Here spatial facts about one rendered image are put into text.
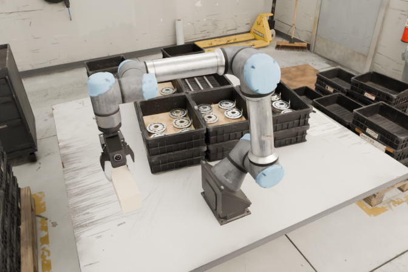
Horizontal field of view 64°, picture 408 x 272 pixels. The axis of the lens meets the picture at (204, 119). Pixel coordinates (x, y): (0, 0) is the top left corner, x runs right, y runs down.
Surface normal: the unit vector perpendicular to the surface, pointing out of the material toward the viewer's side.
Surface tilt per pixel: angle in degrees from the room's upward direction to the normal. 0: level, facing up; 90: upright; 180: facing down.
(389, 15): 90
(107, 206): 0
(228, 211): 90
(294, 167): 0
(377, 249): 0
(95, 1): 90
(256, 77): 78
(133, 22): 90
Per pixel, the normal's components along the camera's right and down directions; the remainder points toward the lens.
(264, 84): 0.33, 0.32
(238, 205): 0.42, 0.47
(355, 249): -0.02, -0.85
